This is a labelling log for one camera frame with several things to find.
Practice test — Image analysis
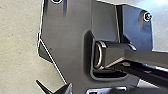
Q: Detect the grey robot torso link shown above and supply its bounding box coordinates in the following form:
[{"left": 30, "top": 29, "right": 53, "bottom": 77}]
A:
[{"left": 92, "top": 39, "right": 168, "bottom": 73}]

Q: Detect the black bar on robot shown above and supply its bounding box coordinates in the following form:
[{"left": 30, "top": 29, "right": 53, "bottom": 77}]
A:
[{"left": 109, "top": 63, "right": 168, "bottom": 86}]

